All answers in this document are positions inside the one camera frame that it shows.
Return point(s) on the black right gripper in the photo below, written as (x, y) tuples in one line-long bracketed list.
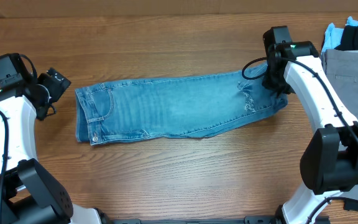
[(272, 80)]

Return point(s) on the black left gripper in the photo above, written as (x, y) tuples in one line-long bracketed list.
[(58, 88)]

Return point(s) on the blue denim jeans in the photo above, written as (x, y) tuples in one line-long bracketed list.
[(181, 107)]

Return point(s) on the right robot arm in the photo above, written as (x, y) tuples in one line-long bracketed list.
[(329, 164)]

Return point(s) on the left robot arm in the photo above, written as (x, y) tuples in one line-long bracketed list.
[(28, 192)]

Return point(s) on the light blue garment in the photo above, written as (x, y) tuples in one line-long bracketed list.
[(333, 35)]

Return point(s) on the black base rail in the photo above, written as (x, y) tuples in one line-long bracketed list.
[(264, 219)]

